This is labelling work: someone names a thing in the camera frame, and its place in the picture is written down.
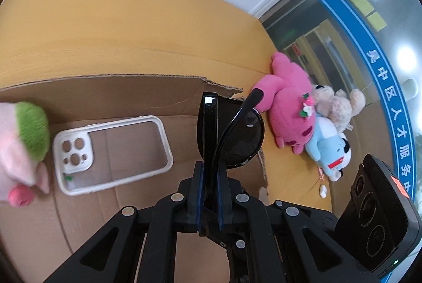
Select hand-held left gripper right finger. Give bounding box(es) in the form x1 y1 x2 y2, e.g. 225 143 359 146
217 166 381 283

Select black sunglasses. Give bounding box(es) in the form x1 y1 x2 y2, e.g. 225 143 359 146
196 88 265 216

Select beige plush bear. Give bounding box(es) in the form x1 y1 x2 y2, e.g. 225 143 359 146
311 83 366 133

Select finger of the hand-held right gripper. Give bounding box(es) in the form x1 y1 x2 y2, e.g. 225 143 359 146
273 199 338 231

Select white clear phone case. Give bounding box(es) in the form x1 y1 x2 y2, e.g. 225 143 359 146
53 116 174 197

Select brown cardboard box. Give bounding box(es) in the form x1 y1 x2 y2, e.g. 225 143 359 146
0 74 269 283

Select blue banner strip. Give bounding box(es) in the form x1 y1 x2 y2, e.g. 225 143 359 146
315 0 422 204

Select wooden doors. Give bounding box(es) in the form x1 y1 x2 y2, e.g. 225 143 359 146
284 19 373 99

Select pink plush toy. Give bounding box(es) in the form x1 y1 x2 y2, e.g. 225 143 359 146
251 51 319 155

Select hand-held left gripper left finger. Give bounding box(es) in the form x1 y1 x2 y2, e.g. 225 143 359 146
43 161 205 283

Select blue and white plush toy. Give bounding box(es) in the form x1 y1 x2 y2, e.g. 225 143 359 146
305 116 353 182

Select pastel plush toy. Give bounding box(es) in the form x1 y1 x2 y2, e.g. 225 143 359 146
0 101 51 208

